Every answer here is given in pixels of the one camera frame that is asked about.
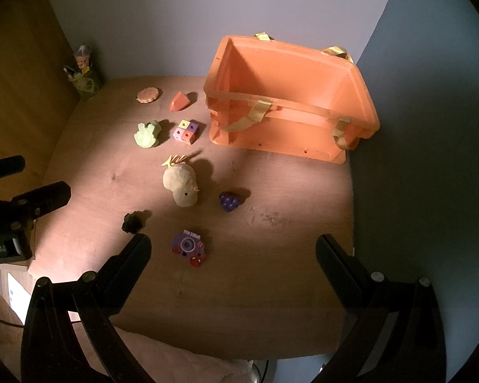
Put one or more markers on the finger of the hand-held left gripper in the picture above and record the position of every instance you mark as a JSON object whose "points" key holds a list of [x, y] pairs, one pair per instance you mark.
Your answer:
{"points": [[48, 197], [8, 166]]}

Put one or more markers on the wooden side board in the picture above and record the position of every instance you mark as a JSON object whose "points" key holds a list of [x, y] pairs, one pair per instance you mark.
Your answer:
{"points": [[20, 99]]}

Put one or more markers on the witch figurine with yellow dress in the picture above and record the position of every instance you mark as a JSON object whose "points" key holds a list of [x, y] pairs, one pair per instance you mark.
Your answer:
{"points": [[82, 66]]}

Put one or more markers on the orange flower-shaped cookie toy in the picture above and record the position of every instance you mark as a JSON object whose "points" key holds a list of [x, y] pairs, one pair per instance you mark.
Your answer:
{"points": [[148, 95]]}

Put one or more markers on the purple camera toy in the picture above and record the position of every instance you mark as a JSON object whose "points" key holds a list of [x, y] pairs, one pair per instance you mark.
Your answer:
{"points": [[187, 245]]}

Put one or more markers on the yellow plush toy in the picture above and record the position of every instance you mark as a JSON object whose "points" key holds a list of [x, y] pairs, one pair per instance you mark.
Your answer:
{"points": [[181, 185]]}

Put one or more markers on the purple grape toy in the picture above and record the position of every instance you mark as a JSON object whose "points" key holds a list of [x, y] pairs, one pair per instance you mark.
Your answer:
{"points": [[228, 202]]}

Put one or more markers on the multicoloured cube toy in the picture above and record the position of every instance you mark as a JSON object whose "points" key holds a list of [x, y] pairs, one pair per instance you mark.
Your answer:
{"points": [[185, 131]]}

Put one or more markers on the orange plastic container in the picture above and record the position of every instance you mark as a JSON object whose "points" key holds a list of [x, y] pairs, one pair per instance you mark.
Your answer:
{"points": [[303, 83]]}

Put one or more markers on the white box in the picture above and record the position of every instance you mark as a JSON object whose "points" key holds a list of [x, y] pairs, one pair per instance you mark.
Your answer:
{"points": [[16, 295]]}

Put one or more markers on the green frog toy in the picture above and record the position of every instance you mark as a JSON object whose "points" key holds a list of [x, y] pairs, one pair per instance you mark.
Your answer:
{"points": [[147, 137]]}

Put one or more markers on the red wedge toy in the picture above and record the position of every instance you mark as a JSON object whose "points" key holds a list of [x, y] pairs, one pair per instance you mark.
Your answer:
{"points": [[178, 103]]}

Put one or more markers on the small black toy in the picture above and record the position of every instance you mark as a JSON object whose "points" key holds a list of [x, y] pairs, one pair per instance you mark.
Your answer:
{"points": [[131, 223]]}

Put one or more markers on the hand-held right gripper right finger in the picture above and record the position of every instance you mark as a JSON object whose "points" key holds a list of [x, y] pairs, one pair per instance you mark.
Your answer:
{"points": [[330, 257]]}

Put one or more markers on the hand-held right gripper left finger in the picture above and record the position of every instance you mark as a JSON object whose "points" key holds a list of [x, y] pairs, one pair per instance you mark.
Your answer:
{"points": [[137, 256]]}

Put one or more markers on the peach cloth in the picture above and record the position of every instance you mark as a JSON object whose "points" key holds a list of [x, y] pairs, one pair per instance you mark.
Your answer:
{"points": [[175, 355]]}

